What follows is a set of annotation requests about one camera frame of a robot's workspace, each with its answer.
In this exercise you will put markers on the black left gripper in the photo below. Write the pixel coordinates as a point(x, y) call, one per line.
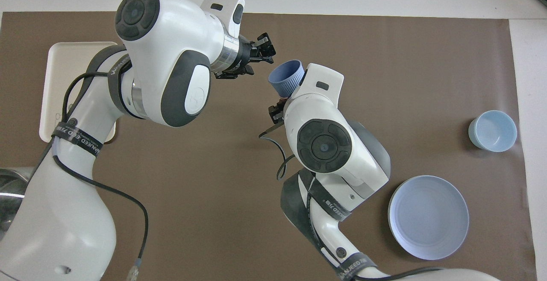
point(245, 54)

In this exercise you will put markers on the blue ribbed cup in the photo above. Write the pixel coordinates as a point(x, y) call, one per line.
point(285, 78)

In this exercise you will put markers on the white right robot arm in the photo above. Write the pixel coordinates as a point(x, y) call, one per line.
point(337, 161)

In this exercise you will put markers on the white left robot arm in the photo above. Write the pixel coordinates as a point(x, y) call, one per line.
point(171, 59)

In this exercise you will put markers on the cream tray with rabbit print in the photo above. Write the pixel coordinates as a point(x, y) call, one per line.
point(68, 84)

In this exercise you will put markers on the brown table mat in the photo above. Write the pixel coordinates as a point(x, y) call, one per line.
point(406, 80)

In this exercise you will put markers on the blue round plate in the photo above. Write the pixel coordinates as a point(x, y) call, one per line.
point(427, 217)

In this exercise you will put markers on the light blue bowl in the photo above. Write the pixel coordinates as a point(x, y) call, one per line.
point(493, 129)

